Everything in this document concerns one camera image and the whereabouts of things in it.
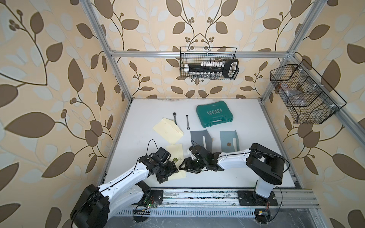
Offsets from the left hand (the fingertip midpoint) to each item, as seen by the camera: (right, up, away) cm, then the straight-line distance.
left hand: (174, 172), depth 80 cm
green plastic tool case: (+28, +34, +25) cm, 50 cm away
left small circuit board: (-17, -18, -7) cm, 25 cm away
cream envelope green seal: (+1, +7, +9) cm, 12 cm away
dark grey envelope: (+14, +16, +17) cm, 27 cm away
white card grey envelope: (+19, +14, +15) cm, 28 cm away
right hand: (+4, +1, +2) cm, 5 cm away
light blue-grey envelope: (+35, +15, +17) cm, 41 cm away
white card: (+39, +13, +15) cm, 44 cm away
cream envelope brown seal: (-6, +22, +23) cm, 32 cm away
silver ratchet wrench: (+8, +23, +22) cm, 33 cm away
